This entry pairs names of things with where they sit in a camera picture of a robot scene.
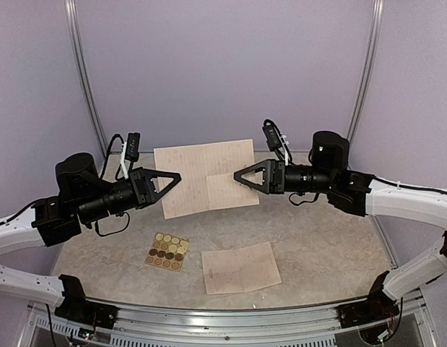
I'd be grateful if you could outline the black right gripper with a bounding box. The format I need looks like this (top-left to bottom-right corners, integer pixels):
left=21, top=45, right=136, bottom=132
left=233, top=158, right=336, bottom=194

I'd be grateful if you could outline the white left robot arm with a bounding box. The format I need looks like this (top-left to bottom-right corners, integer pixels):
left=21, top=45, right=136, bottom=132
left=0, top=153, right=181, bottom=328

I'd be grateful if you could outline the round seal sticker sheet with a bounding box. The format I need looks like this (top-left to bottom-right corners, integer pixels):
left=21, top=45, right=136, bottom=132
left=144, top=233, right=189, bottom=272

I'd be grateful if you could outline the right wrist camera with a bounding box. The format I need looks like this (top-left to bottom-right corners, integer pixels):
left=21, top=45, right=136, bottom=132
left=262, top=119, right=293, bottom=166

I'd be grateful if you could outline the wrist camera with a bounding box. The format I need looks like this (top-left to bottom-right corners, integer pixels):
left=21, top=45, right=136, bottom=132
left=120, top=132, right=141, bottom=179
left=262, top=119, right=293, bottom=166

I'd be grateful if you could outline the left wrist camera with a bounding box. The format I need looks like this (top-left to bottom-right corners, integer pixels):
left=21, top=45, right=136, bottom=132
left=120, top=132, right=141, bottom=179

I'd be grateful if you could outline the front aluminium rail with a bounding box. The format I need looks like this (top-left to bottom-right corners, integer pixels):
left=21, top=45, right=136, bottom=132
left=26, top=296, right=437, bottom=347

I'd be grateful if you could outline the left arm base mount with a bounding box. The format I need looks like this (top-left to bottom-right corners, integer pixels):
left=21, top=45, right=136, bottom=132
left=54, top=275, right=118, bottom=330

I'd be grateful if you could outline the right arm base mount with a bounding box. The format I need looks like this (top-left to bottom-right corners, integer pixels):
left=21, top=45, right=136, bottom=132
left=337, top=271, right=400, bottom=328

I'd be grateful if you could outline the right aluminium corner post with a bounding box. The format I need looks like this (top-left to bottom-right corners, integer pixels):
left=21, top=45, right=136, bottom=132
left=347, top=0, right=385, bottom=145

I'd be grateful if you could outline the aluminium corner post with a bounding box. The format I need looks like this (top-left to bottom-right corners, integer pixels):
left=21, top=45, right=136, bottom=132
left=64, top=0, right=108, bottom=157
left=347, top=0, right=385, bottom=145

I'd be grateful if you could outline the left aluminium corner post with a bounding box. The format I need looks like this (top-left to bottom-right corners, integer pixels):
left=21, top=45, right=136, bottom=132
left=64, top=0, right=108, bottom=157

